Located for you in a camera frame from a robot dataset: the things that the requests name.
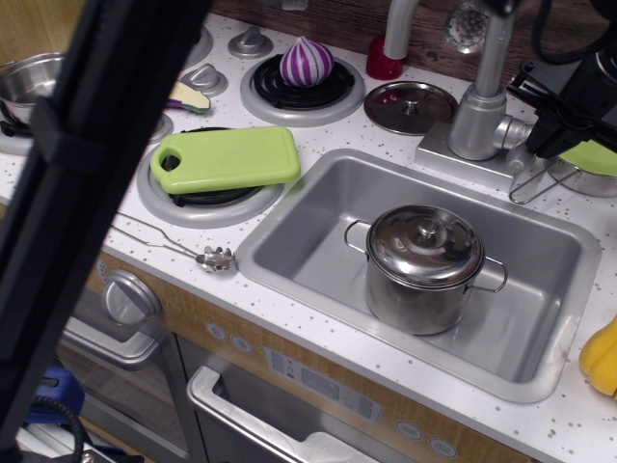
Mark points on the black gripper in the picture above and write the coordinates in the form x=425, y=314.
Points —
x=573, y=102

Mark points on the silver faucet lever handle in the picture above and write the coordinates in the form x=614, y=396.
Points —
x=519, y=158

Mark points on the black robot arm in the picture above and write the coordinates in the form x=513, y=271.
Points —
x=399, y=390

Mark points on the green plastic plate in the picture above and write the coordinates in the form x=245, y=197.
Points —
x=592, y=158

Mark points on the silver toy faucet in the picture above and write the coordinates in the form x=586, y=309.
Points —
x=474, y=146

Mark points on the clear crystal knob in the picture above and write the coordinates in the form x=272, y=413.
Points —
x=465, y=28

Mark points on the loose steel pot lid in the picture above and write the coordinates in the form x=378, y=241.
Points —
x=409, y=107

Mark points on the steel pot lid on pot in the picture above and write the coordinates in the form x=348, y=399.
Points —
x=425, y=246

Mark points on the red toy cup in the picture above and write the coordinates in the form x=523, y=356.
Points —
x=378, y=65

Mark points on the grey toy sink basin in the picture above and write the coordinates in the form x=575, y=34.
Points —
x=512, y=343

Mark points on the yellow toy pepper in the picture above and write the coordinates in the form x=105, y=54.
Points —
x=597, y=359

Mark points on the purple striped toy onion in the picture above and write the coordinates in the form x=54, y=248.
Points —
x=306, y=63

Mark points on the back right stove burner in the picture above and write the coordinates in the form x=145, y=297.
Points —
x=265, y=94

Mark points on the stove burner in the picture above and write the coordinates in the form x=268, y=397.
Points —
x=200, y=49
x=16, y=137
x=265, y=94
x=206, y=210

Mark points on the grey stove knob top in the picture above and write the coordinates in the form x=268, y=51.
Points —
x=251, y=44

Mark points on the grey stove knob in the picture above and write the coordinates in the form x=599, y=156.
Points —
x=163, y=128
x=251, y=44
x=206, y=80

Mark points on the green plastic cutting board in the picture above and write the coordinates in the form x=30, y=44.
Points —
x=217, y=160

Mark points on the front stove burner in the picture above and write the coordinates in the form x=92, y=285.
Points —
x=206, y=210

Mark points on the grey stove knob middle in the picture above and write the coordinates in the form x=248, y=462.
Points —
x=206, y=80

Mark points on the back left stove burner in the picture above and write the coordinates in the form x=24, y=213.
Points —
x=200, y=49

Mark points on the toy eggplant slice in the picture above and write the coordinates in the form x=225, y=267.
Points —
x=184, y=97

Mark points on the grey stove knob lower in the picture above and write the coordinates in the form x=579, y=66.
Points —
x=163, y=128

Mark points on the grey oven dial knob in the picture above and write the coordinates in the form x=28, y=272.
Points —
x=127, y=300

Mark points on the steel bowl on left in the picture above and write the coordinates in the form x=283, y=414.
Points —
x=24, y=82

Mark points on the far left stove burner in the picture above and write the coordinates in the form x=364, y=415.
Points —
x=16, y=137

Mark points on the steel saucepan with wire handle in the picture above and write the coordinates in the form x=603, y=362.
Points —
x=557, y=172

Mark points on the steel pot with handles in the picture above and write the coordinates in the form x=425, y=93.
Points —
x=420, y=311

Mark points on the metal wire pasta spoon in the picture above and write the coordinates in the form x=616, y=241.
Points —
x=211, y=260

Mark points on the silver dishwasher door handle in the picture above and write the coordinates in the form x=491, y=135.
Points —
x=318, y=447

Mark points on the silver oven door handle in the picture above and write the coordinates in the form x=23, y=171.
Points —
x=136, y=353

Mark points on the blue clamp with black cable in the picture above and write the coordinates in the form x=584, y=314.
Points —
x=58, y=400

